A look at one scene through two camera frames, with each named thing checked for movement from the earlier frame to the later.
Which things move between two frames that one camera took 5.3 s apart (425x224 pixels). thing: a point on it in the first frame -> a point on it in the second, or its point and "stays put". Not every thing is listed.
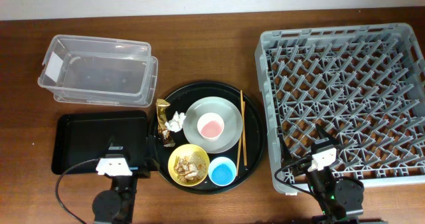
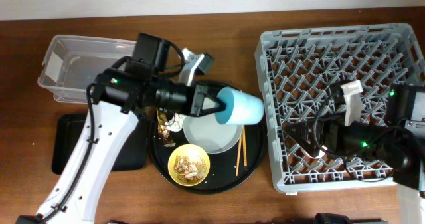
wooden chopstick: [242, 137] stays put
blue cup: [222, 171] -> [241, 108]
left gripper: [143, 172] -> [198, 101]
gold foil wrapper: [161, 106] stays put
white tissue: [175, 125] stays put
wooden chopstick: [244, 128] stays put
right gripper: [321, 143] -> [319, 136]
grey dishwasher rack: [364, 85] stays put
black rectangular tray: [118, 139] stays put
